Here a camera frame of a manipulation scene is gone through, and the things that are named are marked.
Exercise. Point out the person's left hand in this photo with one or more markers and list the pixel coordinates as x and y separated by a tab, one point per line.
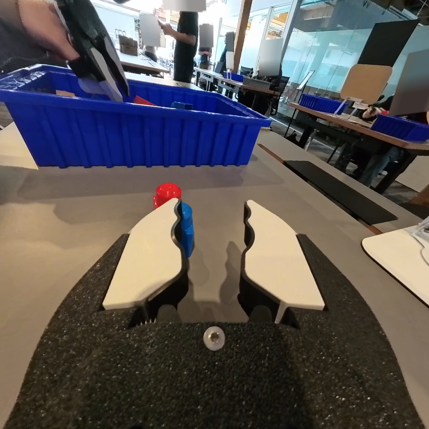
43	23

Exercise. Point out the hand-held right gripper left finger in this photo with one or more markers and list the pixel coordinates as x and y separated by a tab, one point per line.
147	261

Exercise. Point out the wooden table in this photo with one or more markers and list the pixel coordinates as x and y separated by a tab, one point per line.
338	120

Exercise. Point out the wooden post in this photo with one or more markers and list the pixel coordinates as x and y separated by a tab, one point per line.
242	33

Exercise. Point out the instruction board stand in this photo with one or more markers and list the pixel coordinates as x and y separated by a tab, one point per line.
392	258

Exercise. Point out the red mega block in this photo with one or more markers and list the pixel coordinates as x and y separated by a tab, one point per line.
167	194
143	101

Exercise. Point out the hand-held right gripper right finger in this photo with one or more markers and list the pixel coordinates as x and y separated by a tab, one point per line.
281	264

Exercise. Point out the wooden display board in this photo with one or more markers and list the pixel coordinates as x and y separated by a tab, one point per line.
365	82

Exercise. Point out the black panel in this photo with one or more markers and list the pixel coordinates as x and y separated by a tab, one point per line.
385	43

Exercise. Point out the small sign stand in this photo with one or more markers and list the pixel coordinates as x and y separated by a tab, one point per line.
306	79

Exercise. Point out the person's left forearm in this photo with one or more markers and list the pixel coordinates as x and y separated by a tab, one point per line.
16	47

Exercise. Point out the blue mega block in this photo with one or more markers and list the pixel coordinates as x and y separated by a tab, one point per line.
181	106
187	231

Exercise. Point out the cardboard box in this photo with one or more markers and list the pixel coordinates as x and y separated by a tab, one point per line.
129	47

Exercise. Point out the blue plastic bin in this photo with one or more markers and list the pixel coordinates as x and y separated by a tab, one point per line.
318	104
236	77
134	140
398	129

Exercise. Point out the grey basket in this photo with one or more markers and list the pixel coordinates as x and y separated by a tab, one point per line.
256	82

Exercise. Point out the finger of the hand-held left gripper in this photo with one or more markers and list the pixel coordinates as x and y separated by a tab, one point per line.
104	85
113	60

